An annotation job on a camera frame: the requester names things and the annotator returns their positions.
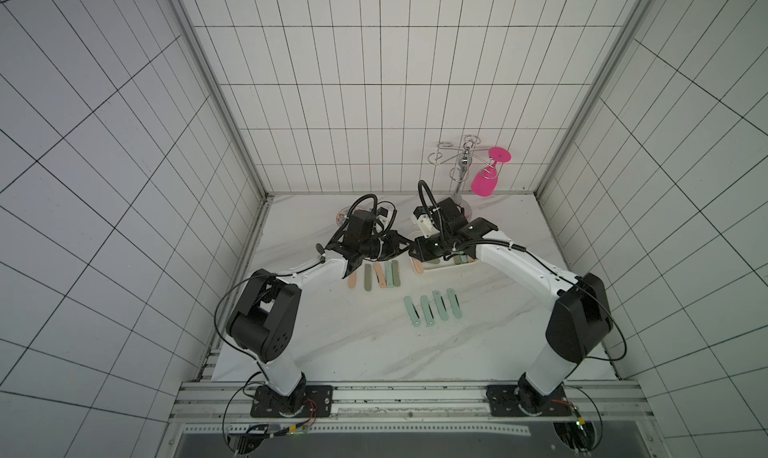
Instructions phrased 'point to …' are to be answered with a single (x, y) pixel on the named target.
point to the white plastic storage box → (448, 266)
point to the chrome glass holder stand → (464, 155)
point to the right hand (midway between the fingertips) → (413, 244)
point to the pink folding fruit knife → (381, 279)
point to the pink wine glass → (485, 180)
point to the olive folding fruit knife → (395, 273)
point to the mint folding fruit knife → (458, 311)
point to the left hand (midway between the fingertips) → (410, 249)
